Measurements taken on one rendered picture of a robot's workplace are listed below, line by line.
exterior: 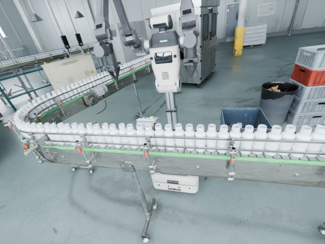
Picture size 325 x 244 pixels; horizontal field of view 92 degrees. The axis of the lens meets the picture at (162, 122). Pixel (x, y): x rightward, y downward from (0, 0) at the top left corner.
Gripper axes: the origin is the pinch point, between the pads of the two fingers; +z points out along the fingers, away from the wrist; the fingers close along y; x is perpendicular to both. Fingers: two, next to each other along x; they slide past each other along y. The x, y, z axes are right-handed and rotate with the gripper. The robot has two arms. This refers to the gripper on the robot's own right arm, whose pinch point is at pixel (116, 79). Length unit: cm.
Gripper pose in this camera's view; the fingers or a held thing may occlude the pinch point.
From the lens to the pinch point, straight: 103.6
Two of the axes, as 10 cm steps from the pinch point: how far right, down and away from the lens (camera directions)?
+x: 9.7, 0.1, -2.5
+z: 1.2, 8.5, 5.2
